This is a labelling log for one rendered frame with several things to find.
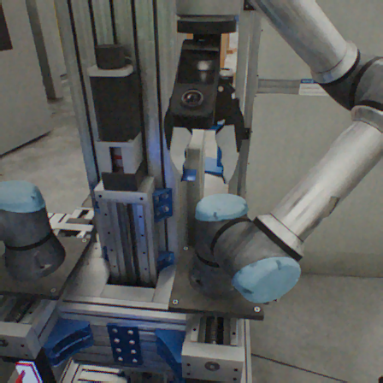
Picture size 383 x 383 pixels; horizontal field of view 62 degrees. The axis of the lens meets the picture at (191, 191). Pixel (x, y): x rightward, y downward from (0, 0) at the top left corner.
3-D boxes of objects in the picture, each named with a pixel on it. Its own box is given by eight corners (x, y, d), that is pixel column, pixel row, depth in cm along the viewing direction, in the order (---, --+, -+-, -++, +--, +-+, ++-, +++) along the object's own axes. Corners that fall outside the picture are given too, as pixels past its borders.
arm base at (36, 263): (26, 240, 94) (17, 213, 89) (74, 244, 93) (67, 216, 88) (-6, 278, 81) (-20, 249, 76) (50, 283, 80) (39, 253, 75)
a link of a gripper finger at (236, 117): (249, 146, 44) (237, 82, 40) (250, 150, 42) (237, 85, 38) (215, 153, 45) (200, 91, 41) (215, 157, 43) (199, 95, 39)
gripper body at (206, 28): (232, 109, 48) (238, 18, 41) (233, 128, 40) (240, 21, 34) (181, 108, 48) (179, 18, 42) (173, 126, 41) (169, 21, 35)
